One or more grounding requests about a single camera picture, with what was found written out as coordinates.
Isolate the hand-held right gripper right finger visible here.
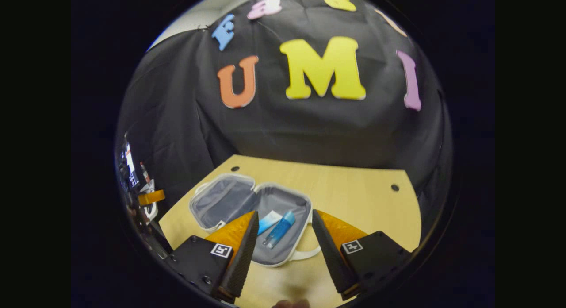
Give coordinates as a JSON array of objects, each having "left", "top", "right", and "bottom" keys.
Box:
[{"left": 311, "top": 209, "right": 412, "bottom": 301}]

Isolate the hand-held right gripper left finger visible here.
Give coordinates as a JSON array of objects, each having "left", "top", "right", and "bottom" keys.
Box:
[{"left": 167, "top": 211, "right": 260, "bottom": 305}]

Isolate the blue skin care bottle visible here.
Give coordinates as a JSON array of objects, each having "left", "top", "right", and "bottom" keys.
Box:
[{"left": 262, "top": 210, "right": 296, "bottom": 249}]

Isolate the small pale blue tube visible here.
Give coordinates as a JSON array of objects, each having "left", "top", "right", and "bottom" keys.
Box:
[{"left": 257, "top": 210, "right": 283, "bottom": 236}]

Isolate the white suitcase with grey lining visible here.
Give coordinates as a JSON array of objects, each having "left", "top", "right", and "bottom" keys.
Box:
[{"left": 188, "top": 173, "right": 322, "bottom": 268}]

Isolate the black backdrop cloth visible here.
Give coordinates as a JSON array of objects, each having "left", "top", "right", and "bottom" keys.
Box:
[{"left": 116, "top": 0, "right": 452, "bottom": 238}]

